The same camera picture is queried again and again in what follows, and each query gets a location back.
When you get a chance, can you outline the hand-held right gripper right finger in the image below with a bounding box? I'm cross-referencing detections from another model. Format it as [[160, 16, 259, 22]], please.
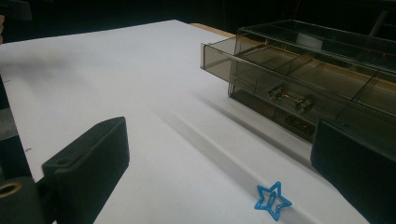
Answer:
[[310, 118, 396, 224]]

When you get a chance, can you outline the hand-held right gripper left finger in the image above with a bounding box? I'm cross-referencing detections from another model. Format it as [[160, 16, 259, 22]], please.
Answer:
[[41, 116, 131, 224]]

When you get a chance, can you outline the blue star hair clip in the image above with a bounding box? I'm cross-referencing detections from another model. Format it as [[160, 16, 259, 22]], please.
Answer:
[[253, 181, 293, 222]]

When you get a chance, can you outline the clear smoky plastic drawer organizer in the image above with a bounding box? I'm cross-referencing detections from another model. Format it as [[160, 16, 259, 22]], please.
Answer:
[[228, 19, 396, 146]]

